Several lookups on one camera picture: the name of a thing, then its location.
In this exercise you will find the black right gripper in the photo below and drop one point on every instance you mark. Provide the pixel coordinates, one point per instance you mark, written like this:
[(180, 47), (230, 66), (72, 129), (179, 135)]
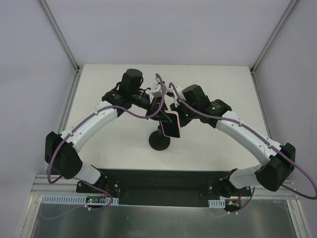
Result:
[(182, 119)]

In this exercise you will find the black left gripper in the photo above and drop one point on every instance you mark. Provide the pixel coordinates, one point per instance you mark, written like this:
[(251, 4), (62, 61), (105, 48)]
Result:
[(153, 109)]

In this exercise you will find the phone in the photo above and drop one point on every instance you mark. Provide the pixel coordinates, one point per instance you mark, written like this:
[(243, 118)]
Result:
[(171, 127)]

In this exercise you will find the black phone stand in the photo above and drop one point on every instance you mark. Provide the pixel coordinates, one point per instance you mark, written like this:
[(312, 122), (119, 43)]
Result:
[(158, 141)]

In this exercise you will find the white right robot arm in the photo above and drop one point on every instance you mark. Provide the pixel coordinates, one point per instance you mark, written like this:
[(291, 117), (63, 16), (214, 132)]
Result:
[(276, 160)]

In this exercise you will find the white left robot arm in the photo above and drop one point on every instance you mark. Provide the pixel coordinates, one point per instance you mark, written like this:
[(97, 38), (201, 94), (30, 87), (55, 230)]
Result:
[(61, 150)]

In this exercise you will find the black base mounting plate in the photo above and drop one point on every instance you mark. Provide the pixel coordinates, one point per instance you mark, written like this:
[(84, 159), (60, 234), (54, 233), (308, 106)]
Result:
[(162, 188)]

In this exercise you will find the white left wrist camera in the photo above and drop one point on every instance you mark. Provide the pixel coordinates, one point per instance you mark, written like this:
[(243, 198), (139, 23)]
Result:
[(156, 89)]

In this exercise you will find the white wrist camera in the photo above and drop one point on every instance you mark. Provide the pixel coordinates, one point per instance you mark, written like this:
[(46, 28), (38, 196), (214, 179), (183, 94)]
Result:
[(176, 93), (156, 89)]

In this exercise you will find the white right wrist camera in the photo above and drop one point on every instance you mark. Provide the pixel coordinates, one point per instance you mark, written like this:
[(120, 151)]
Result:
[(176, 93)]

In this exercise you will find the white right cable duct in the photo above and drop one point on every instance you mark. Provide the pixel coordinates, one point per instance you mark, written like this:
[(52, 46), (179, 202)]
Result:
[(217, 203)]

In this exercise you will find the white cable duct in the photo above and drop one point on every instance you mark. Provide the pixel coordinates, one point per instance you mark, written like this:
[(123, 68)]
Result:
[(217, 203), (79, 200)]

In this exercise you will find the aluminium frame post left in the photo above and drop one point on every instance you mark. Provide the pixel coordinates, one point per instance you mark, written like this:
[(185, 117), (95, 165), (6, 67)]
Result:
[(58, 33)]

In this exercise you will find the aluminium frame post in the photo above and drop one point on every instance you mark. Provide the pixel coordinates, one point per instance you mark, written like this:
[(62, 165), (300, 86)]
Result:
[(274, 34), (58, 33)]

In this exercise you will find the white left cable duct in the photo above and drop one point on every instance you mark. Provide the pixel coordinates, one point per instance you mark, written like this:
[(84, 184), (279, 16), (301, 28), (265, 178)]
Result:
[(79, 200)]

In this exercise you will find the aluminium frame post right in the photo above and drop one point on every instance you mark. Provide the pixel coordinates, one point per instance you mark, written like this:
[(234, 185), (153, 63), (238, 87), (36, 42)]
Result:
[(274, 34)]

